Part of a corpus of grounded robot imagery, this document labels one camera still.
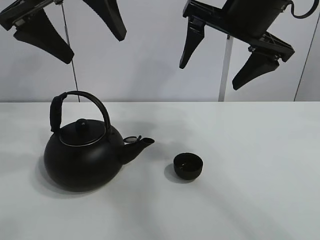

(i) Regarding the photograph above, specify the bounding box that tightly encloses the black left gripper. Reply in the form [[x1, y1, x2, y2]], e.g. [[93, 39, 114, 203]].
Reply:
[[0, 0, 75, 64]]

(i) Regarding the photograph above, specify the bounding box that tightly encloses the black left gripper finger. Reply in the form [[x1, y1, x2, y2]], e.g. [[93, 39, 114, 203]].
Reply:
[[84, 0, 127, 41]]

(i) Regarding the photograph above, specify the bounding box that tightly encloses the white vertical frame post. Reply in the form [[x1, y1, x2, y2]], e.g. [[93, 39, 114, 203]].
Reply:
[[218, 35, 234, 102]]

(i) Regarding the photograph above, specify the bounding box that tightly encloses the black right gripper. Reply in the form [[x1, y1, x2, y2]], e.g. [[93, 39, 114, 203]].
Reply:
[[179, 0, 295, 90]]

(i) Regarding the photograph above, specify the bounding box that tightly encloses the black round teapot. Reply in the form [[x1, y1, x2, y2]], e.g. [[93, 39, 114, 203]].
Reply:
[[43, 90, 155, 192]]

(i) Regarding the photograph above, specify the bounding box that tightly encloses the small black teacup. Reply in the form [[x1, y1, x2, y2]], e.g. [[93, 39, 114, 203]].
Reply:
[[173, 152, 204, 181]]

